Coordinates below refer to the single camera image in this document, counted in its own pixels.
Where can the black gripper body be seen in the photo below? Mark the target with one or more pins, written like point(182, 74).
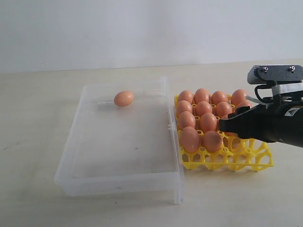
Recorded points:
point(272, 124)

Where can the clear plastic box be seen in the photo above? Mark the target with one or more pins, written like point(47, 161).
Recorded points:
point(112, 149)

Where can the yellow plastic egg tray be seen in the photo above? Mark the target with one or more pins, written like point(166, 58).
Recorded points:
point(234, 154)

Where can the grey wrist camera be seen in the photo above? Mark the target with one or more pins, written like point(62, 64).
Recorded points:
point(281, 79)

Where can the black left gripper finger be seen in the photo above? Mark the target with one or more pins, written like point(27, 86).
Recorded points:
point(232, 124)

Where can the brown egg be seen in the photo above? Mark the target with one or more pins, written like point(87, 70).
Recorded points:
point(186, 95)
point(223, 108)
point(186, 119)
point(124, 98)
point(189, 139)
point(208, 122)
point(203, 107)
point(219, 96)
point(238, 96)
point(212, 141)
point(244, 104)
point(231, 134)
point(202, 94)
point(225, 117)
point(183, 106)

